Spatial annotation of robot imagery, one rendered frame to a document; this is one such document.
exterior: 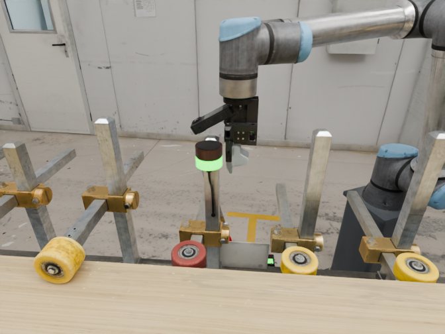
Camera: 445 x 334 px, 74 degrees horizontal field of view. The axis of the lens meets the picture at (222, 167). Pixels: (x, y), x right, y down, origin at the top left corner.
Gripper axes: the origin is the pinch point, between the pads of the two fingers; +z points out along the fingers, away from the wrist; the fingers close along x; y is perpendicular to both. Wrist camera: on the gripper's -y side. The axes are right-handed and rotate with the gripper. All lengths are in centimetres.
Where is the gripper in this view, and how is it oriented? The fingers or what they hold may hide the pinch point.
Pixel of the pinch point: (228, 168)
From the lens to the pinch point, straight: 80.9
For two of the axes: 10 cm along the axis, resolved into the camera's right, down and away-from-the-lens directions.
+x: 0.8, -4.6, 8.8
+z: 0.0, 8.8, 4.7
